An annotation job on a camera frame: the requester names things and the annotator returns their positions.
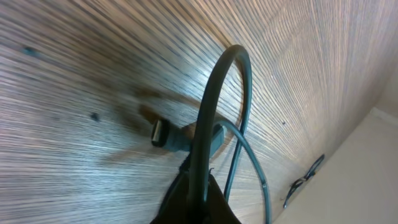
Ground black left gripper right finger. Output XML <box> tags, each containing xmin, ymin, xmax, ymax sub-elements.
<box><xmin>206</xmin><ymin>174</ymin><xmax>241</xmax><ymax>224</ymax></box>

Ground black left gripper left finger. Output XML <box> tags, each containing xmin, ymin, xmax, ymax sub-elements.
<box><xmin>150</xmin><ymin>171</ymin><xmax>192</xmax><ymax>224</ymax></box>

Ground black usb cable bundle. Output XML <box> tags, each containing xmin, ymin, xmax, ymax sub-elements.
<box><xmin>150</xmin><ymin>44</ymin><xmax>273</xmax><ymax>224</ymax></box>

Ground black separated usb cable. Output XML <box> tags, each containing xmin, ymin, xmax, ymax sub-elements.
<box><xmin>282</xmin><ymin>154</ymin><xmax>326</xmax><ymax>209</ymax></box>

